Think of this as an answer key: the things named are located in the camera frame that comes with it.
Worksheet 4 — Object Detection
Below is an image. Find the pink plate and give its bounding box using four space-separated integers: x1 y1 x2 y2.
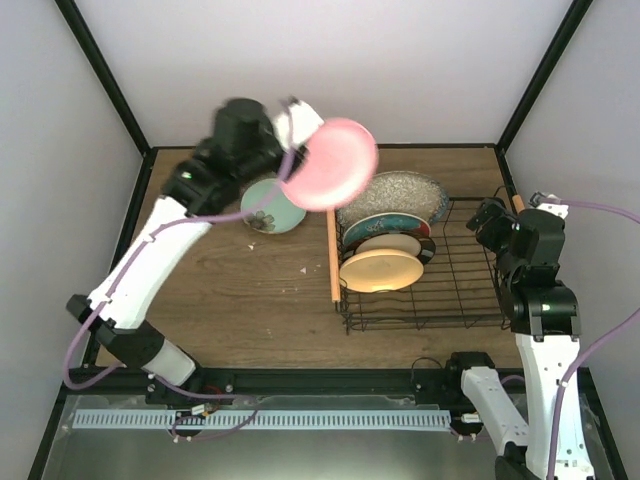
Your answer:
281 118 379 212

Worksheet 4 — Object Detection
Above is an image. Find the black rimmed cream plate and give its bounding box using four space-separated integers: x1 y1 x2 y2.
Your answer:
348 232 436 265

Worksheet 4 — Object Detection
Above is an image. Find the red and teal floral plate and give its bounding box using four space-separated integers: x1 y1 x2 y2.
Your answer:
342 212 431 247

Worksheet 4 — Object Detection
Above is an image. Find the speckled beige blue-rimmed plate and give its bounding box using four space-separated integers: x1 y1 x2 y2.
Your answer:
336 171 449 229

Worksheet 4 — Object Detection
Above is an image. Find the light green floral plate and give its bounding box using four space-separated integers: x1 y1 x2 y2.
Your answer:
240 178 306 234

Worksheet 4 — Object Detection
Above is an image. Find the cream yellow plate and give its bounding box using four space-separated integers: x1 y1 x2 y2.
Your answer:
339 249 424 293

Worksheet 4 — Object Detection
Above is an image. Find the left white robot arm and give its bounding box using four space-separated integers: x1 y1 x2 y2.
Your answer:
67 97 323 404

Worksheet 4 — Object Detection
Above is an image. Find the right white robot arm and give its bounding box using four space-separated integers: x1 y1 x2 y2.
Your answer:
444 197 596 479

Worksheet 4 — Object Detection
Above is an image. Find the right wooden rack handle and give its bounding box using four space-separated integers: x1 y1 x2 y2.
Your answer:
512 195 525 213

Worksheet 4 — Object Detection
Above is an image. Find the wooden rack handle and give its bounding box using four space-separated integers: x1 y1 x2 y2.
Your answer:
326 210 341 303
512 195 525 213

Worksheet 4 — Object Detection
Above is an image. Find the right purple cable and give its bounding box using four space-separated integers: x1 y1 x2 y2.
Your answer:
499 197 640 480

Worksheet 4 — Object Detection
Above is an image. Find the black wire dish rack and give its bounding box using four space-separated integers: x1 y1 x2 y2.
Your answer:
334 196 509 333

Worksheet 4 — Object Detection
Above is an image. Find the left wooden rack handle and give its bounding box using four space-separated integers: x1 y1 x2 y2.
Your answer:
326 210 341 303

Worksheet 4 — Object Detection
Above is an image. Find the black metal enclosure frame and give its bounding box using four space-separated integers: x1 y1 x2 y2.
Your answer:
27 0 640 480

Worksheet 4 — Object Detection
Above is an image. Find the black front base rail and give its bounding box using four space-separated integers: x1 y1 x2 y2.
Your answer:
64 366 591 406

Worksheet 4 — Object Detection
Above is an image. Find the white slotted cable duct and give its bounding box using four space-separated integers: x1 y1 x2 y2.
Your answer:
72 409 451 431

